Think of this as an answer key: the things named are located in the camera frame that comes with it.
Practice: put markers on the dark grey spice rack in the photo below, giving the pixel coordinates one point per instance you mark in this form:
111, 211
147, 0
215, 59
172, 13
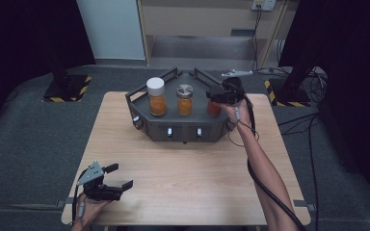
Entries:
192, 125

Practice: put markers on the white panel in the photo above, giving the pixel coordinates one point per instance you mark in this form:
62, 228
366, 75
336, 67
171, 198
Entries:
112, 29

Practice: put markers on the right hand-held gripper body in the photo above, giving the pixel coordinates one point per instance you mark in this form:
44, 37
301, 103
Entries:
232, 93

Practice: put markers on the beige wooden cabinet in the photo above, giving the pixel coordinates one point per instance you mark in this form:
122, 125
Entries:
189, 19

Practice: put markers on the black lid glass spice jar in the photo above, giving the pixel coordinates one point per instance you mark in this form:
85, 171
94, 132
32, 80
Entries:
214, 109

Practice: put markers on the black curtain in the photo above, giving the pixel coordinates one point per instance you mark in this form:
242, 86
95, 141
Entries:
13, 32
350, 32

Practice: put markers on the white wall socket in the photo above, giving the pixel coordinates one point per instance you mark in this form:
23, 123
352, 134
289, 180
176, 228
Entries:
264, 5

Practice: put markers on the person's left hand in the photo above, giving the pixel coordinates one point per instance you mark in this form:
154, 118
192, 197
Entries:
90, 210

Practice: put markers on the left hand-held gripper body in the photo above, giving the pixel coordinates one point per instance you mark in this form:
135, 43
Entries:
96, 191

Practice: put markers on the person's right hand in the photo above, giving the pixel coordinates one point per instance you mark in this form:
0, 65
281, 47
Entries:
242, 114

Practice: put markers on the grey table clamp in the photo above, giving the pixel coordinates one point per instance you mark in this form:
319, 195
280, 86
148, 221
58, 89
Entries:
303, 204
63, 202

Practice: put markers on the black stand with striped base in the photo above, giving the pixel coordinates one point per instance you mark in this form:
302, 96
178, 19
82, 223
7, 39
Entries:
289, 94
67, 88

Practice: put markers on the white lid glass spice jar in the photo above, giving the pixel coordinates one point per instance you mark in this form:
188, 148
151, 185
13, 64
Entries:
158, 106

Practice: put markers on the grey wall plate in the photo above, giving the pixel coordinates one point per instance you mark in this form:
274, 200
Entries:
243, 32

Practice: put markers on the silver lid glass spice jar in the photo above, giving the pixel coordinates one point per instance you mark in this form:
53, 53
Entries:
185, 107

